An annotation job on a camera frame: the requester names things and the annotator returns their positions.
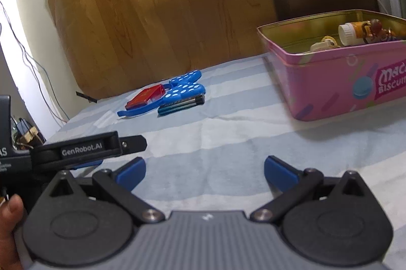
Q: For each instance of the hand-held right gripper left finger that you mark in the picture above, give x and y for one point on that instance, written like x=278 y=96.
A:
x=131 y=173

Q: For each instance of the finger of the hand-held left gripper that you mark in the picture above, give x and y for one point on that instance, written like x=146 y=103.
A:
x=134 y=143
x=85 y=165

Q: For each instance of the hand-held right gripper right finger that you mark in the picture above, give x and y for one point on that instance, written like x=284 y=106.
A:
x=279 y=170

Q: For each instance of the pink tin box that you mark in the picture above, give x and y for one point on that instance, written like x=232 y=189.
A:
x=333 y=86

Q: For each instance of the white plastic clip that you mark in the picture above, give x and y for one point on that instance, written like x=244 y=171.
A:
x=326 y=44

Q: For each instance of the white bottle with orange label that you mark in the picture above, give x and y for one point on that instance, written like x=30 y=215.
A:
x=347 y=33

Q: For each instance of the gold brown toy figure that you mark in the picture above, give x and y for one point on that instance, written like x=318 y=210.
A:
x=377 y=27

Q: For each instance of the person's left hand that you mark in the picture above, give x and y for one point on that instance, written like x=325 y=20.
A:
x=12 y=213

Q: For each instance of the small red box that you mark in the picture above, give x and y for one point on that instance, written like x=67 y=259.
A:
x=144 y=97

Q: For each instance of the striped blue white blanket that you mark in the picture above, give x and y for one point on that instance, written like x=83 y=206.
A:
x=222 y=136

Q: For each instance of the black tape strip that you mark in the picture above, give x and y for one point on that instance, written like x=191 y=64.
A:
x=86 y=97

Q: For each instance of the wooden board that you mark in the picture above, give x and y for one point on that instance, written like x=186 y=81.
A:
x=158 y=19

